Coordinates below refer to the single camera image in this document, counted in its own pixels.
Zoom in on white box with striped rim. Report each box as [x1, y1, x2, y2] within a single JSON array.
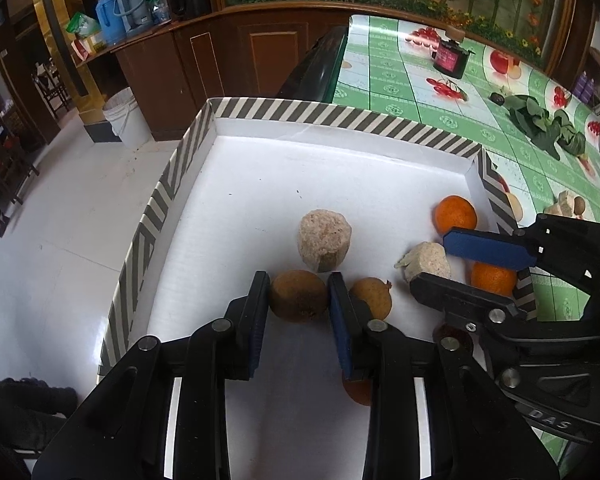
[[97, 97, 538, 480]]

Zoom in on blue thermos jug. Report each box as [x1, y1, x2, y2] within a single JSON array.
[[95, 0, 127, 46]]

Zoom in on dark wooden chair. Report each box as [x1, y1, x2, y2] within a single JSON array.
[[0, 115, 42, 239], [32, 60, 74, 119]]

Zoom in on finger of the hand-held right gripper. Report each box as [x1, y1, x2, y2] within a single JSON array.
[[410, 272, 528, 333], [442, 214, 600, 292]]

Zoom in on brown round fruit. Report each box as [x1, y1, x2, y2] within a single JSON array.
[[349, 277, 394, 322]]

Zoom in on long wooden cabinet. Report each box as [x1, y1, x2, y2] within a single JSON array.
[[75, 2, 352, 147]]

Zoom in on brown kiwi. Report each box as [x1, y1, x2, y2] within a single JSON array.
[[267, 270, 329, 322]]

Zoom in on white plastic bucket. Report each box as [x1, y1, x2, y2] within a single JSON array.
[[101, 87, 154, 150]]

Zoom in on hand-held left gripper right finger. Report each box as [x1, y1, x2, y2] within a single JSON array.
[[327, 271, 561, 480]]

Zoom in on person's dark trousers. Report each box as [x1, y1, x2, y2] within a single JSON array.
[[0, 375, 79, 480]]

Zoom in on green packet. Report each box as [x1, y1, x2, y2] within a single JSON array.
[[65, 11, 104, 54]]

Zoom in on grey-blue thermos jug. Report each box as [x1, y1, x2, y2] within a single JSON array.
[[114, 0, 155, 37]]

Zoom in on black jar with pink label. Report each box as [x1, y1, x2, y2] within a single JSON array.
[[432, 27, 476, 80]]

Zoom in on clear plastic bag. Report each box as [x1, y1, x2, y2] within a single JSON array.
[[147, 0, 174, 25]]

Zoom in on dark green leafy vegetable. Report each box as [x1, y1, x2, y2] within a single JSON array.
[[552, 110, 589, 161], [505, 94, 563, 153]]

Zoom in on orange tangerine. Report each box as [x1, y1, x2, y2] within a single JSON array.
[[470, 260, 519, 297], [342, 370, 374, 407], [433, 195, 478, 237]]

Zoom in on green fruit-print tablecloth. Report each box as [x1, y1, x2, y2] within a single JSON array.
[[330, 14, 600, 467]]

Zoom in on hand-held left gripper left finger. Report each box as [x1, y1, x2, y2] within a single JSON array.
[[32, 270, 272, 480]]

